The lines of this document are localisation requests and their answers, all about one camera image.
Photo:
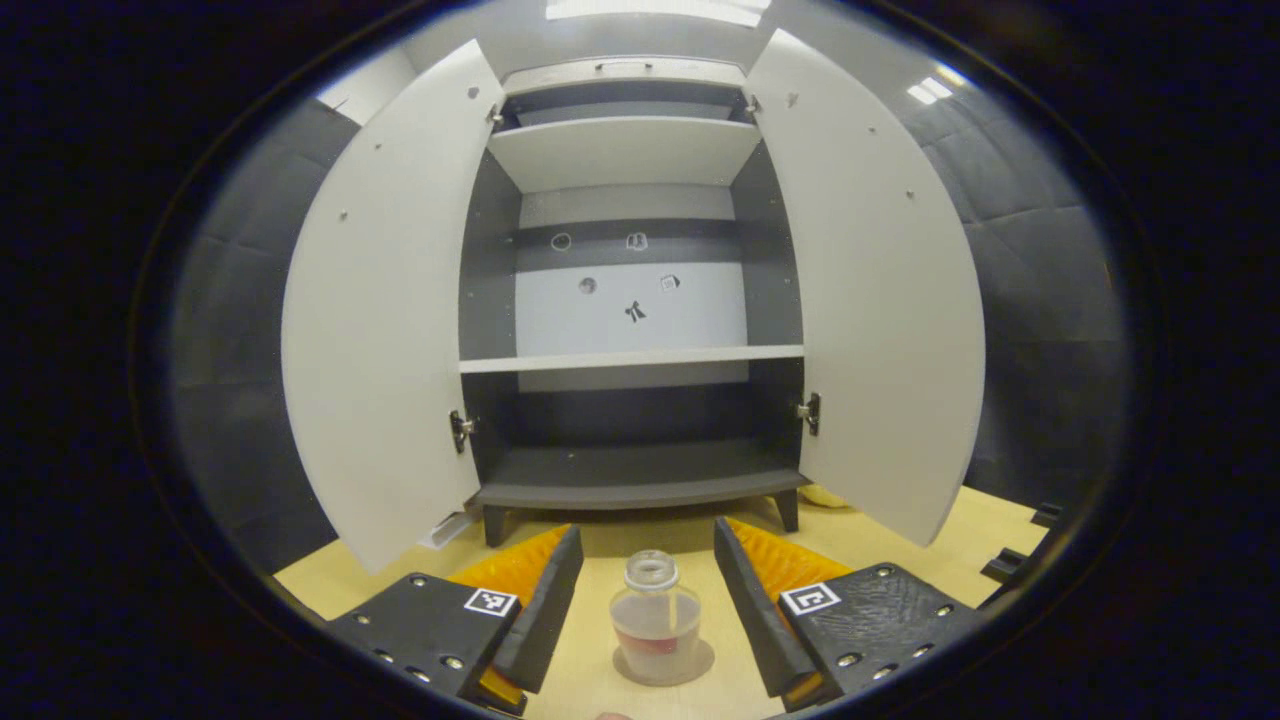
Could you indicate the black quilted curtain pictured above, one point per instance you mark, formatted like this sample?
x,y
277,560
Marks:
x,y
1040,300
230,350

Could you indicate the small ceiling light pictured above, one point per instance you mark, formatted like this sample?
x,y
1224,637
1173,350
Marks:
x,y
930,90

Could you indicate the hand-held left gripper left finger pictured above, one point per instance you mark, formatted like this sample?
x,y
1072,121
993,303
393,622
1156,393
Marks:
x,y
545,620

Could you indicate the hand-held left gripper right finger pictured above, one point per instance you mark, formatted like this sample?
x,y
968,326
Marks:
x,y
750,620

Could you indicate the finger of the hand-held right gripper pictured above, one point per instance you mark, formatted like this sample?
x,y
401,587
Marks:
x,y
1005,566
1046,515

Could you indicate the grey cabinet door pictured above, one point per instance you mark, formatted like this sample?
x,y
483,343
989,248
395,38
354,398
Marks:
x,y
880,300
380,330

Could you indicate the grey cabinet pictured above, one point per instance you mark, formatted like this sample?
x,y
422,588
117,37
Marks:
x,y
625,150

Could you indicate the clear bottle with pink label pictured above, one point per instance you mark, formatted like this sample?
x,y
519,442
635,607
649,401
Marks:
x,y
655,620

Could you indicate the white flat strip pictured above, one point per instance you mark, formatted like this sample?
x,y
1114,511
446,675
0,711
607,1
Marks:
x,y
447,529

